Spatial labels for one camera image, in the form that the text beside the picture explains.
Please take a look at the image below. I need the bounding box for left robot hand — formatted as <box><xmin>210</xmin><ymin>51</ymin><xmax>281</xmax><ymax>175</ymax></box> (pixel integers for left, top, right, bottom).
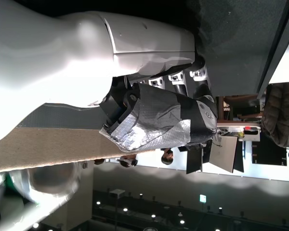
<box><xmin>0</xmin><ymin>0</ymin><xmax>219</xmax><ymax>153</ymax></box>

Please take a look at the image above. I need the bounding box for brown cardboard box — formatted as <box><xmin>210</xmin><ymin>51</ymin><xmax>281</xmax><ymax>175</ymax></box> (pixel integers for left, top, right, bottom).
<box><xmin>0</xmin><ymin>127</ymin><xmax>126</xmax><ymax>173</ymax></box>

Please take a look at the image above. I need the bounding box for white box with red label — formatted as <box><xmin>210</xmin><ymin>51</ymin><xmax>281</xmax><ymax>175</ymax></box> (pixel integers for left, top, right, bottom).
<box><xmin>240</xmin><ymin>125</ymin><xmax>261</xmax><ymax>142</ymax></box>

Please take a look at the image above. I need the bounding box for person with face mask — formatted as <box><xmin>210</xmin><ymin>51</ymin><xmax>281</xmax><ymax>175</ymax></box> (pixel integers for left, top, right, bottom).
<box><xmin>118</xmin><ymin>154</ymin><xmax>138</xmax><ymax>168</ymax></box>

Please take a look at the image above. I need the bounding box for white ceiling projector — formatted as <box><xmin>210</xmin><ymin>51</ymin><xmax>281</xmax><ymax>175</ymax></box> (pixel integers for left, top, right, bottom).
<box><xmin>109</xmin><ymin>188</ymin><xmax>125</xmax><ymax>200</ymax></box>

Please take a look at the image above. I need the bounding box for person in blue shirt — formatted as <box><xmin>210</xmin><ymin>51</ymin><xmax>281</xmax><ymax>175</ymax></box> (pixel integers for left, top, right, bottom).
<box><xmin>159</xmin><ymin>147</ymin><xmax>174</xmax><ymax>166</ymax></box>

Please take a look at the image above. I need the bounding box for black monitor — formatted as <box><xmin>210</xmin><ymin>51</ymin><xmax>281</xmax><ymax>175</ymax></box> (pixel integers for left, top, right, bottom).
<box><xmin>186</xmin><ymin>141</ymin><xmax>213</xmax><ymax>175</ymax></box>

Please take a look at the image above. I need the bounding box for brown wooden table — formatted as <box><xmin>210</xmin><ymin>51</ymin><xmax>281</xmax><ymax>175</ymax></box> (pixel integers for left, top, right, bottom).
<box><xmin>216</xmin><ymin>94</ymin><xmax>263</xmax><ymax>122</ymax></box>

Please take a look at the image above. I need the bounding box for white sheet on stand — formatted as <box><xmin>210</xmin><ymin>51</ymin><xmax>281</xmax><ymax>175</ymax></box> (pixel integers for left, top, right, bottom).
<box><xmin>209</xmin><ymin>136</ymin><xmax>238</xmax><ymax>174</ymax></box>

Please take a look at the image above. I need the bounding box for dark puffer jacket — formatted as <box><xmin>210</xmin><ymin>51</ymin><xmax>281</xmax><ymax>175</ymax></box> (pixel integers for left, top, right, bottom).
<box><xmin>261</xmin><ymin>82</ymin><xmax>289</xmax><ymax>148</ymax></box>

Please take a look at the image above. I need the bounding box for black cabinet panel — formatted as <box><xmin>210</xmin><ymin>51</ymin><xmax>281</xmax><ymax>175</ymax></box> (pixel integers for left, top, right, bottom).
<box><xmin>251</xmin><ymin>139</ymin><xmax>288</xmax><ymax>167</ymax></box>

